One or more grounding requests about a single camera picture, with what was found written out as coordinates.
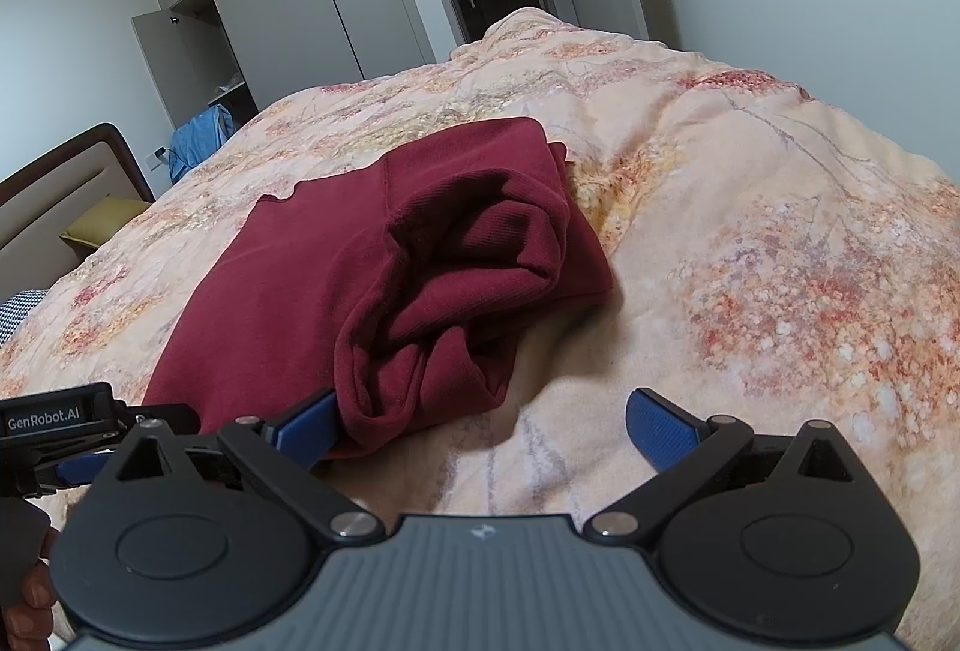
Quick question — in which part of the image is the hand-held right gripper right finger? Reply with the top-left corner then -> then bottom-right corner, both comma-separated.
583,387 -> 857,543

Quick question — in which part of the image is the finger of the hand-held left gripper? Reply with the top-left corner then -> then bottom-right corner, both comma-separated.
56,454 -> 115,488
124,403 -> 200,437

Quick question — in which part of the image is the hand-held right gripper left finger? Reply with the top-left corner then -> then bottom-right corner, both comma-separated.
109,387 -> 383,543

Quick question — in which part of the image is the dark red t-shirt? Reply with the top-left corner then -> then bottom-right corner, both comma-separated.
141,116 -> 616,461

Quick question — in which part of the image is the person's left hand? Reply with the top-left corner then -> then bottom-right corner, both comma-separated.
0,525 -> 62,651

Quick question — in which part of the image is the blue checked pillow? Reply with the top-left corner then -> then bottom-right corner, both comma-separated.
0,289 -> 47,346

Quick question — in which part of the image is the yellow pillow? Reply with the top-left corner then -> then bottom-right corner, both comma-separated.
59,196 -> 152,248

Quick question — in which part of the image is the floral peach blanket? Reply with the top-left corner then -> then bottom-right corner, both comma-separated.
0,6 -> 960,651

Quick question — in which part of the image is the brown padded bed headboard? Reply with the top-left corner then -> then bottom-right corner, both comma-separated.
0,122 -> 156,278

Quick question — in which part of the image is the blue cloth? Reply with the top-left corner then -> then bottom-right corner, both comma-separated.
170,103 -> 241,185

